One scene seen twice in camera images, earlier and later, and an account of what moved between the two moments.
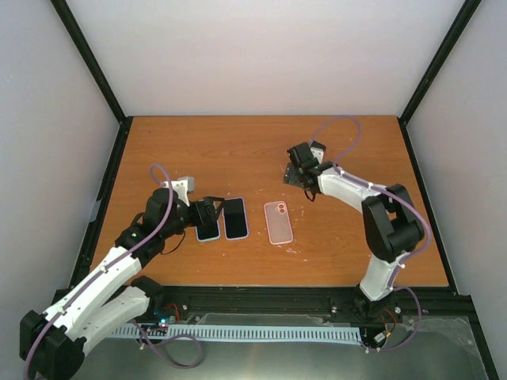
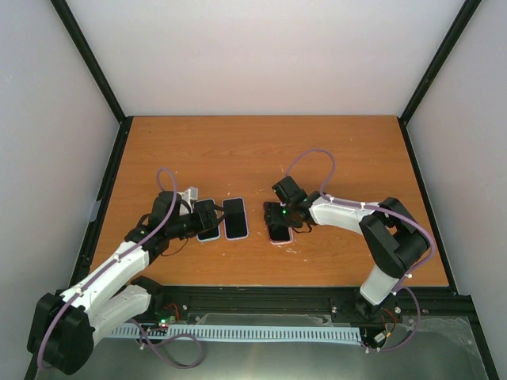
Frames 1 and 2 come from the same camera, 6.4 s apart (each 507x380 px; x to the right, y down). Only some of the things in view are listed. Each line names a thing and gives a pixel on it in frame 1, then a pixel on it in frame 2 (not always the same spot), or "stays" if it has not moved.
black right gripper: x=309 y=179 → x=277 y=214
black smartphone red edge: x=292 y=175 → x=279 y=233
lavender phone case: x=234 y=219 stays
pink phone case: x=278 y=222 stays
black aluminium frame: x=291 y=301 stays
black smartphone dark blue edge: x=235 y=218 stays
